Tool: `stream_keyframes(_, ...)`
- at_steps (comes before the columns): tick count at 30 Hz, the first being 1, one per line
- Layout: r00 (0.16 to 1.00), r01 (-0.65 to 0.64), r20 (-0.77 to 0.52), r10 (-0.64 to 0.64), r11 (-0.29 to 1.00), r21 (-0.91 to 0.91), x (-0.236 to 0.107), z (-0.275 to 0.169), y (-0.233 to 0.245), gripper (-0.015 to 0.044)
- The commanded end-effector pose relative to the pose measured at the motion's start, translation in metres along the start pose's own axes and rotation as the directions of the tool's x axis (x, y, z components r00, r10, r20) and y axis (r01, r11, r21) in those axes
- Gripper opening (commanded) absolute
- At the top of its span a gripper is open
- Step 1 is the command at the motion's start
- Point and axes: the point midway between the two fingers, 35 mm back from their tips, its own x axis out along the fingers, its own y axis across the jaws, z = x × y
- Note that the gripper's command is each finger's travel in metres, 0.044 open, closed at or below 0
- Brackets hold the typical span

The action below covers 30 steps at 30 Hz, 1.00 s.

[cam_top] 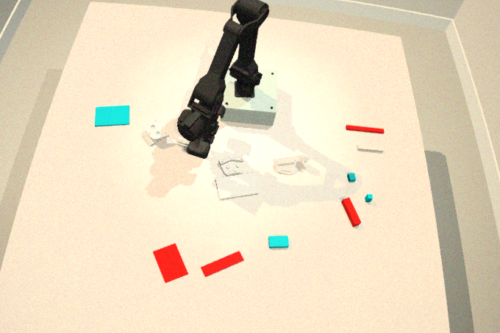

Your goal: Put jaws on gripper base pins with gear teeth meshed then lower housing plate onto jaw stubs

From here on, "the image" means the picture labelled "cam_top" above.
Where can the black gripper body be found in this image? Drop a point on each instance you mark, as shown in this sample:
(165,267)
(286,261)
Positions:
(200,147)

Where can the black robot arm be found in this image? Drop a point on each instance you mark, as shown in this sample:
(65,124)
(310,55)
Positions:
(251,14)

